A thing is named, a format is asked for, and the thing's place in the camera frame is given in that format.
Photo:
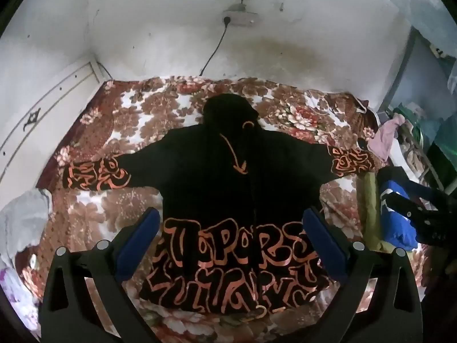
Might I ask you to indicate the brown floral blanket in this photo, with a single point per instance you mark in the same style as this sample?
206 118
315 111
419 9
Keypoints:
107 221

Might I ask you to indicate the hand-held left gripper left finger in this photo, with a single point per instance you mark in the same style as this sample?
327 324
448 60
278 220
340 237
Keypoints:
139 246

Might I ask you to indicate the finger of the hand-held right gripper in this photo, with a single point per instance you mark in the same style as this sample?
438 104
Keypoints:
407 209
426 187

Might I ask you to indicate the white purple floral cloth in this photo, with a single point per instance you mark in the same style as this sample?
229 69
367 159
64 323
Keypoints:
14 293

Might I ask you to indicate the blue garment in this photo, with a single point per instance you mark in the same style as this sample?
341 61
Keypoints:
396 225

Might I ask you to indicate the black hoodie orange print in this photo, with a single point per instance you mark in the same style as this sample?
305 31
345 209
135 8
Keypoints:
228 150

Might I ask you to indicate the pile of clothes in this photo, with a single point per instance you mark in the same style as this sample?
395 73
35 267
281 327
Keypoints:
414 121

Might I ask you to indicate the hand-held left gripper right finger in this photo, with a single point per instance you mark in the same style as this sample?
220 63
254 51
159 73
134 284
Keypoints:
325 243

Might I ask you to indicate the olive green cloth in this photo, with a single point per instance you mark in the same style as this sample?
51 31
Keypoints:
369 214

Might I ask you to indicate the pink cloth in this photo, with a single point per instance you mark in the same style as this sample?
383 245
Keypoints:
383 135

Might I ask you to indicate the white panelled door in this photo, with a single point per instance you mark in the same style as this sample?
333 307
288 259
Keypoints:
46 114

